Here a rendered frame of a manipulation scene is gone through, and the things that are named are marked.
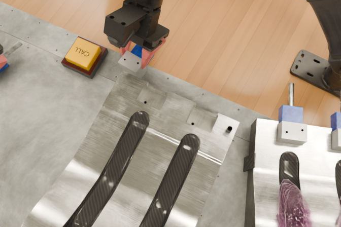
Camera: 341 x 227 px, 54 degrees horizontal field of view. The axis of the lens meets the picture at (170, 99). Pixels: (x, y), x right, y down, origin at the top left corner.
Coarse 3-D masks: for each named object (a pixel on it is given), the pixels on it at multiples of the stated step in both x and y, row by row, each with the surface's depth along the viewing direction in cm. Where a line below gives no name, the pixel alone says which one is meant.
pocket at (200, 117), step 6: (192, 108) 67; (198, 108) 67; (192, 114) 68; (198, 114) 68; (204, 114) 68; (210, 114) 67; (186, 120) 65; (192, 120) 68; (198, 120) 68; (204, 120) 68; (210, 120) 68; (198, 126) 67; (204, 126) 67; (210, 126) 67; (210, 132) 67
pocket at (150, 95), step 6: (144, 90) 69; (150, 90) 70; (156, 90) 69; (138, 96) 67; (144, 96) 70; (150, 96) 70; (156, 96) 70; (162, 96) 70; (144, 102) 70; (150, 102) 69; (156, 102) 69; (162, 102) 69; (156, 108) 69
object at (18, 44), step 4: (16, 44) 78; (20, 44) 78; (12, 48) 77; (16, 48) 78; (4, 52) 77; (8, 52) 77; (12, 52) 78; (8, 64) 77; (4, 68) 77; (0, 72) 77
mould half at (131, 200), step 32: (128, 96) 67; (96, 128) 65; (160, 128) 64; (192, 128) 64; (224, 128) 64; (96, 160) 63; (160, 160) 63; (64, 192) 59; (128, 192) 61; (192, 192) 61; (32, 224) 54; (96, 224) 56; (128, 224) 57; (192, 224) 59
